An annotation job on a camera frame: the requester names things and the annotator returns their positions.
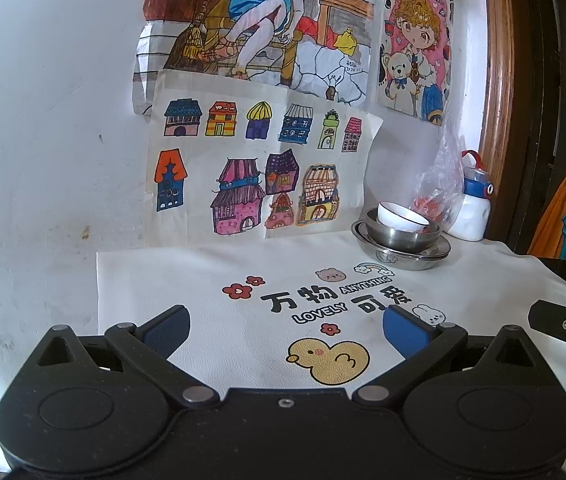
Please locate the cartoon teddy bear poster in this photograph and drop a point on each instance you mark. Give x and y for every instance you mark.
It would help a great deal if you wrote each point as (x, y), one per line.
(415, 35)

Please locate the small deep steel plate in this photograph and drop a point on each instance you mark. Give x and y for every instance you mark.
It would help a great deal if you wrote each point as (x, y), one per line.
(444, 249)

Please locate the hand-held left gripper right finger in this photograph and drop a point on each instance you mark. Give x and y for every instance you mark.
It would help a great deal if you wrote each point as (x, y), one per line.
(403, 327)

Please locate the coloured houses drawing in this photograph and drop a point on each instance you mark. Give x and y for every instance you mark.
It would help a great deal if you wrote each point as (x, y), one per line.
(213, 160)

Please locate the clear plastic bag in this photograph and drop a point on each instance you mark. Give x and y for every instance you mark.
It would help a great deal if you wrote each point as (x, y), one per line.
(438, 185)

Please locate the brown wooden frame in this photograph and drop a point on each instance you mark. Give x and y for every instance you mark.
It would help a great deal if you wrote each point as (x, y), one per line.
(503, 85)

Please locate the large steel bowl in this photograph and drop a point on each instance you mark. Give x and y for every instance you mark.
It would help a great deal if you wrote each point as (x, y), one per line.
(393, 241)

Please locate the white blue water bottle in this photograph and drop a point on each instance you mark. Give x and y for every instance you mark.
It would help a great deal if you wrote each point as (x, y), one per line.
(470, 217)

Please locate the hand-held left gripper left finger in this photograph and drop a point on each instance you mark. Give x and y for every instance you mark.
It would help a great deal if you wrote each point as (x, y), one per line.
(170, 327)

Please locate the seated figure drawing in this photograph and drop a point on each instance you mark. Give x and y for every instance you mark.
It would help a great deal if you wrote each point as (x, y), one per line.
(273, 10)

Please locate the white printed duck mat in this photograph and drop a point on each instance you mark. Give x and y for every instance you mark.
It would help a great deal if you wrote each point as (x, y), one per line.
(163, 280)

